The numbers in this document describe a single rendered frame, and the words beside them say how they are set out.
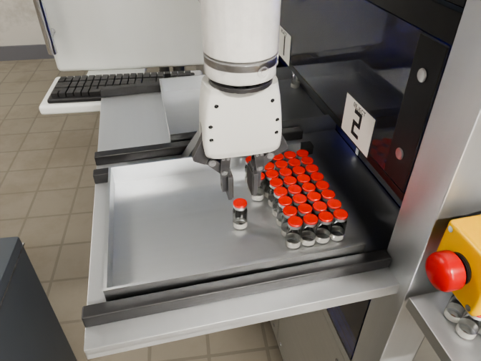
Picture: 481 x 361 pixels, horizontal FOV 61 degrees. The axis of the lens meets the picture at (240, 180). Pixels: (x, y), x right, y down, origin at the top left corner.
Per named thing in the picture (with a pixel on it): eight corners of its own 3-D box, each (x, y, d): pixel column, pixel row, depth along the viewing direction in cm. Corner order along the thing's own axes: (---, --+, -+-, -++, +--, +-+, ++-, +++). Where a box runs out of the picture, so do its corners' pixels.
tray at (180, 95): (293, 79, 105) (295, 65, 103) (335, 129, 85) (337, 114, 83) (160, 92, 99) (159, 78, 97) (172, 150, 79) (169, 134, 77)
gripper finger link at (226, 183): (228, 147, 55) (229, 186, 59) (205, 150, 55) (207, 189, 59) (233, 160, 53) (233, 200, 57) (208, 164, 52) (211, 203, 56)
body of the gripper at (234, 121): (273, 52, 51) (269, 130, 58) (192, 59, 49) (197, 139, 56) (293, 76, 45) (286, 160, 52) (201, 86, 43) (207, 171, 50)
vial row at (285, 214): (268, 174, 72) (268, 152, 70) (302, 248, 59) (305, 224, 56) (255, 176, 72) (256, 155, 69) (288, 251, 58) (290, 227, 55)
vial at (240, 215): (245, 219, 63) (245, 198, 61) (248, 228, 62) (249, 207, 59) (231, 221, 63) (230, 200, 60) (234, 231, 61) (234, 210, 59)
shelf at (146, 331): (287, 78, 110) (287, 71, 109) (449, 282, 56) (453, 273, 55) (103, 97, 101) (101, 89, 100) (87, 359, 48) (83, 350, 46)
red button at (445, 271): (447, 264, 44) (459, 238, 42) (472, 294, 41) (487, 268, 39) (416, 271, 43) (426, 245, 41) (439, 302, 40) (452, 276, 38)
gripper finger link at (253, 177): (269, 142, 56) (268, 180, 60) (247, 145, 56) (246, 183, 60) (276, 155, 54) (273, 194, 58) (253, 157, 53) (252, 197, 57)
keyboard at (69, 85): (195, 75, 125) (194, 68, 123) (196, 96, 114) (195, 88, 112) (59, 82, 121) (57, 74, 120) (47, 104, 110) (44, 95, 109)
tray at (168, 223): (298, 157, 77) (300, 142, 75) (361, 261, 57) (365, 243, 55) (112, 183, 71) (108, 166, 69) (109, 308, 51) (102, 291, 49)
